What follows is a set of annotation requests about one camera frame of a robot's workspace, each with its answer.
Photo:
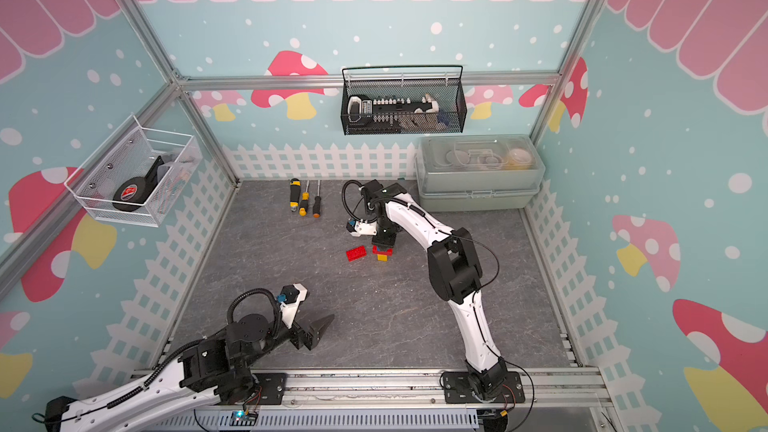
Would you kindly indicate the clear wall bin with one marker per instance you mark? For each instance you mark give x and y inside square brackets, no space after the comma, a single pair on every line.
[128,153]

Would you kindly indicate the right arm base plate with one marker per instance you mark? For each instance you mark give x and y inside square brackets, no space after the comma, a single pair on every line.
[461,387]

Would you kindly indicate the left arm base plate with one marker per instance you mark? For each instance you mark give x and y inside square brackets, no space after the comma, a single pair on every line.
[259,388]

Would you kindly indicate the small yellow screwdriver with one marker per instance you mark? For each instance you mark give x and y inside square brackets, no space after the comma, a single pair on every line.
[304,202]

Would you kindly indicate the black tape roll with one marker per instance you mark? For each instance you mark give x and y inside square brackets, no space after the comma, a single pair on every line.
[134,192]

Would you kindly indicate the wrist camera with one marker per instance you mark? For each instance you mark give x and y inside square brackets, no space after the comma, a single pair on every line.
[362,228]
[289,299]

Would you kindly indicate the green plastic storage box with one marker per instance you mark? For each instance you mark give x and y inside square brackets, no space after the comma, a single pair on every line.
[477,173]

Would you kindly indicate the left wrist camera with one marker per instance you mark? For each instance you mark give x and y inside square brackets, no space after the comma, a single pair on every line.
[289,299]

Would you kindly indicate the orange black screwdriver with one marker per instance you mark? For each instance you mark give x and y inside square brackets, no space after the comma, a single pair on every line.
[317,204]

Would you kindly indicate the black wire mesh basket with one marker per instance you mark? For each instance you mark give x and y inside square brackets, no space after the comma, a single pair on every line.
[443,83]

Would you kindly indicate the white items in basket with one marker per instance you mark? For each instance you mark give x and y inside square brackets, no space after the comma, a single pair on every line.
[390,113]

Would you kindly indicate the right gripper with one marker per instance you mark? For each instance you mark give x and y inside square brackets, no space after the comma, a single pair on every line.
[385,243]

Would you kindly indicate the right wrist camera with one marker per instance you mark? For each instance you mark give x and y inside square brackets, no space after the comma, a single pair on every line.
[362,228]

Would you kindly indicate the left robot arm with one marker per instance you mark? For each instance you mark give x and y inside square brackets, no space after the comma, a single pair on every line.
[217,370]

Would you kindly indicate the thick yellow black screwdriver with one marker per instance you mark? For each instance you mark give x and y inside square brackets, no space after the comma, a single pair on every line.
[294,194]

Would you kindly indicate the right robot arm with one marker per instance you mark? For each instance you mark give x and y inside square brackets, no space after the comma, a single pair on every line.
[454,270]

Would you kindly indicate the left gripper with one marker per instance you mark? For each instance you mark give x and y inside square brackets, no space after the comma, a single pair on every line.
[313,337]

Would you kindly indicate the red lego brick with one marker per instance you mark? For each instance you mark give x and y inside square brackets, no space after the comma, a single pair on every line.
[376,250]
[356,253]

